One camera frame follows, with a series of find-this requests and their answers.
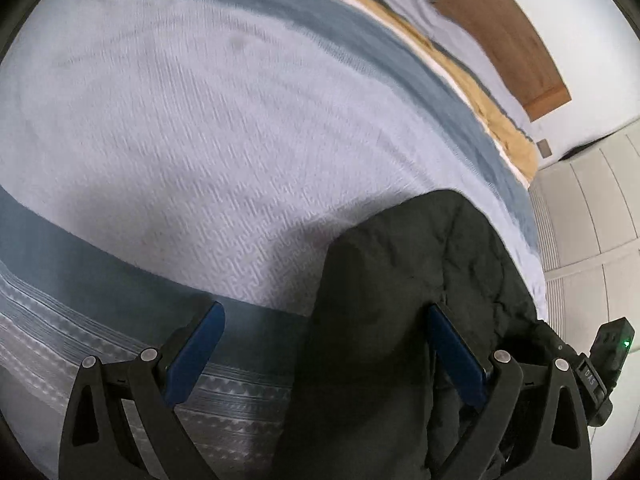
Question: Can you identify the grey wall socket plate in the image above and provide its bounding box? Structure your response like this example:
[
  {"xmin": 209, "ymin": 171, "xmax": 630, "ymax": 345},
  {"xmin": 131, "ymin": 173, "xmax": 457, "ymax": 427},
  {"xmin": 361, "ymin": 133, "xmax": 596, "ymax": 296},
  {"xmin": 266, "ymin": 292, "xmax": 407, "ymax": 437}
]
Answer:
[{"xmin": 536, "ymin": 139, "xmax": 552, "ymax": 159}]

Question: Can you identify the striped blue grey duvet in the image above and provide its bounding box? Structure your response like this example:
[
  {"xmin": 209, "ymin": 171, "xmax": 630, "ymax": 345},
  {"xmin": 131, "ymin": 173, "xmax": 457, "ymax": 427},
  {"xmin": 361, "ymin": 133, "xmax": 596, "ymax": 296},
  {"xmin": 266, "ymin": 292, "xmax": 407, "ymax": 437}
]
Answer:
[{"xmin": 1, "ymin": 0, "xmax": 548, "ymax": 479}]

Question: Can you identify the white panelled wardrobe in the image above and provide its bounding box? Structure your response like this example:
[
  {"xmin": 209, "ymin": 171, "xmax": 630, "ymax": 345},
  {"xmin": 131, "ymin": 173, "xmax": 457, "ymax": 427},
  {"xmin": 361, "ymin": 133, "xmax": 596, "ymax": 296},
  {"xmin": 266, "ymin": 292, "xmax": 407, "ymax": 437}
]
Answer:
[{"xmin": 529, "ymin": 122, "xmax": 639, "ymax": 352}]

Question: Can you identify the wooden headboard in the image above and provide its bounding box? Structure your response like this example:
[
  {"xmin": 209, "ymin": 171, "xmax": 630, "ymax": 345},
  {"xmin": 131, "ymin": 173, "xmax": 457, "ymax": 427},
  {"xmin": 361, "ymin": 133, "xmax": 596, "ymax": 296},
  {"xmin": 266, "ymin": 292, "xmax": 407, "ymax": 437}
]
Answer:
[{"xmin": 434, "ymin": 0, "xmax": 572, "ymax": 120}]

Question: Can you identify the black puffer jacket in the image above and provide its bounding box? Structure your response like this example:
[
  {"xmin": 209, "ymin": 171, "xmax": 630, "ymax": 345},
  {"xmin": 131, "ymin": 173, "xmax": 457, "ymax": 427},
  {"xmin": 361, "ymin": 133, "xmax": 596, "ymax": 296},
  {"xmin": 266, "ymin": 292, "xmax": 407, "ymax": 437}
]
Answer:
[{"xmin": 271, "ymin": 190, "xmax": 570, "ymax": 479}]

